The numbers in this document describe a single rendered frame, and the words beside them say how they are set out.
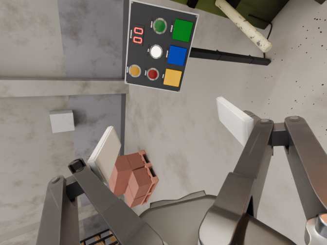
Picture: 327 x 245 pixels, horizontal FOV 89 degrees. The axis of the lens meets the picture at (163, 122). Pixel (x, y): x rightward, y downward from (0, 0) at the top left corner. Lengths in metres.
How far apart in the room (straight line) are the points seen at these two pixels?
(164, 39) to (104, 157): 0.68
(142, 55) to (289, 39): 1.16
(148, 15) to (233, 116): 0.68
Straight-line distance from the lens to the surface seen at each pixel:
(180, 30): 0.79
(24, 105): 4.30
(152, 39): 0.80
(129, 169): 3.48
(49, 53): 4.04
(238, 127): 0.17
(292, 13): 1.68
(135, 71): 0.82
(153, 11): 0.80
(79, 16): 4.05
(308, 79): 1.55
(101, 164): 0.17
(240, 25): 1.07
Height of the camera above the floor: 1.48
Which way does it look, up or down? 31 degrees down
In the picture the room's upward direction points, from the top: 98 degrees counter-clockwise
